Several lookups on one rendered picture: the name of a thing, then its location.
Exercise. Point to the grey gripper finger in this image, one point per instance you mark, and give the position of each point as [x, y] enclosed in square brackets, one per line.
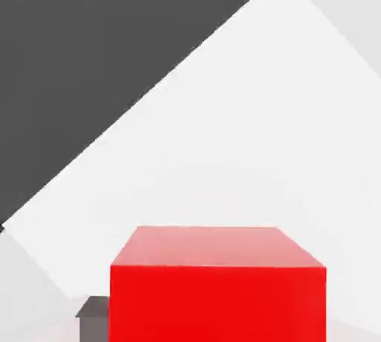
[93, 321]

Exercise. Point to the small red cube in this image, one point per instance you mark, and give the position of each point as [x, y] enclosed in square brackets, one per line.
[217, 303]

